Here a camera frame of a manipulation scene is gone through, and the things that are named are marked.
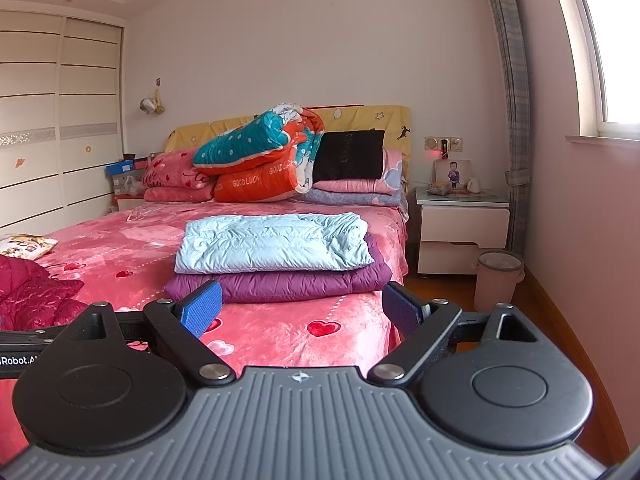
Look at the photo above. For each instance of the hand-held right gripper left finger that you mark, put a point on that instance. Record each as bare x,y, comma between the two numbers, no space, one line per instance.
202,307

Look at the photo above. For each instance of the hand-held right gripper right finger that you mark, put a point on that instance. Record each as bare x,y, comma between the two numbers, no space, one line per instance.
402,310

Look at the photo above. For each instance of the light blue down jacket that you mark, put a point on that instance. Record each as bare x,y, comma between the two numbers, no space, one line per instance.
270,245

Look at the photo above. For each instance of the dark red down jacket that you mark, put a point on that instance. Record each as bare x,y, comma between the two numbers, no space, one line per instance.
30,290

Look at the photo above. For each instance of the bed with pink sheet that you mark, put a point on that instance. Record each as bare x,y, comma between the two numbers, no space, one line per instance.
280,330

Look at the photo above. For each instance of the purple down jacket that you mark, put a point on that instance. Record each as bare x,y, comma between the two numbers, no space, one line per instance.
280,285

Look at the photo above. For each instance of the pink trash bin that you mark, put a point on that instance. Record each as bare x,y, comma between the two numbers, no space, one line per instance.
497,285

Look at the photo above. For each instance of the white nightstand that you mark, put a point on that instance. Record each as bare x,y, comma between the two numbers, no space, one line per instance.
465,230

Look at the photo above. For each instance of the gold printed cushion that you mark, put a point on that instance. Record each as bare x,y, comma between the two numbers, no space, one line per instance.
25,246

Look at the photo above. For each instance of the lavender folded blanket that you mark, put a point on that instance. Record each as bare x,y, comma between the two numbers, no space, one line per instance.
350,197

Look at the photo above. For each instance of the small brown box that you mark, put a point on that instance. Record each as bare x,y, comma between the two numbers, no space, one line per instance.
441,190

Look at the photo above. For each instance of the pink folded blanket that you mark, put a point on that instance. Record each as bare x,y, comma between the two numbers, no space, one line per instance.
350,186

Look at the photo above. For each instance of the teal and orange folded quilt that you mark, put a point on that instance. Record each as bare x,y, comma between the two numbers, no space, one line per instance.
250,180

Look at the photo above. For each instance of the pink heart-print folded quilt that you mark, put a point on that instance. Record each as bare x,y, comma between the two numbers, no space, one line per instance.
170,175

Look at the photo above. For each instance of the white mug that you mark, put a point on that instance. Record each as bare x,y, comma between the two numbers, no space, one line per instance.
474,186

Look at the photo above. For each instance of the framed photo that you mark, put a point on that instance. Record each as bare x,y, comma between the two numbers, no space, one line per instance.
452,172

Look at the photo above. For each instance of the blue shoe box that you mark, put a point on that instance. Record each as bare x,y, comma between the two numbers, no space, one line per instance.
122,167

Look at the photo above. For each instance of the black cloth bag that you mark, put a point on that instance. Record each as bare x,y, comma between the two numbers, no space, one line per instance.
350,155

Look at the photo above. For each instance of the yellow headboard cover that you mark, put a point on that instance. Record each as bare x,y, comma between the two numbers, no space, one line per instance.
360,117

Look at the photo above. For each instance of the white sliding-door wardrobe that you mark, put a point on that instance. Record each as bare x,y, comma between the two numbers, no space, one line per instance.
85,110

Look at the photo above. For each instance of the grey plaid curtain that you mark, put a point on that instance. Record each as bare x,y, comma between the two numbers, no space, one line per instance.
515,85

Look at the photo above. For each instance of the window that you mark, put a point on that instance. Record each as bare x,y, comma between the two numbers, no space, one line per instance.
615,35

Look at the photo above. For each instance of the wall socket panel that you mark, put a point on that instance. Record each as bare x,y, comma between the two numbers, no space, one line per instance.
431,143

